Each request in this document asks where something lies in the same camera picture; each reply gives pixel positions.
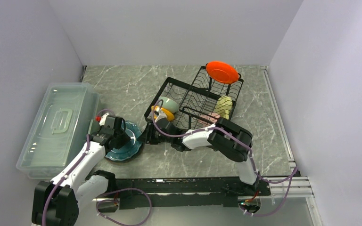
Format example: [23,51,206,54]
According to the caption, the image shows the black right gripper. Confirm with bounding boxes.
[137,122,173,145]

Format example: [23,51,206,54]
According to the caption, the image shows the teal scalloped plate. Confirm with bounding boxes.
[105,121,143,162]

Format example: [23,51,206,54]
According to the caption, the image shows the yellow ribbed bowl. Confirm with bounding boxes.
[151,106,175,121]

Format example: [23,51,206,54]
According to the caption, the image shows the light green ceramic bowl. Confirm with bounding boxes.
[159,96,179,113]

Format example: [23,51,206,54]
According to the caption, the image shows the black wire dish rack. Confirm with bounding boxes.
[144,66,244,129]

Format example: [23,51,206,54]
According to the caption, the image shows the pale yellow mug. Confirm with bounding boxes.
[214,95,233,120]

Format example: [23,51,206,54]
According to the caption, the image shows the orange plate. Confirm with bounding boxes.
[206,61,239,84]

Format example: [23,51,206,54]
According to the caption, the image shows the pink mug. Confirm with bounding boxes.
[198,113,221,124]

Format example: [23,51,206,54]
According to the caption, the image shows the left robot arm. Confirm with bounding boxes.
[31,115,131,226]

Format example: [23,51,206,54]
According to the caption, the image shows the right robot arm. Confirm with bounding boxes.
[138,117,259,195]

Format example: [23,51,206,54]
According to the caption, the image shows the clear plastic storage box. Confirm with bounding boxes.
[16,82,101,180]

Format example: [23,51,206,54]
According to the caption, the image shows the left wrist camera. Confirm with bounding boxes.
[98,114,119,133]

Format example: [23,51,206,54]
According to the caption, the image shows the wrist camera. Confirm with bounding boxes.
[153,108,167,122]
[98,114,119,133]

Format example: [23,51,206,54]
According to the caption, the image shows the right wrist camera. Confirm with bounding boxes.
[153,108,167,122]

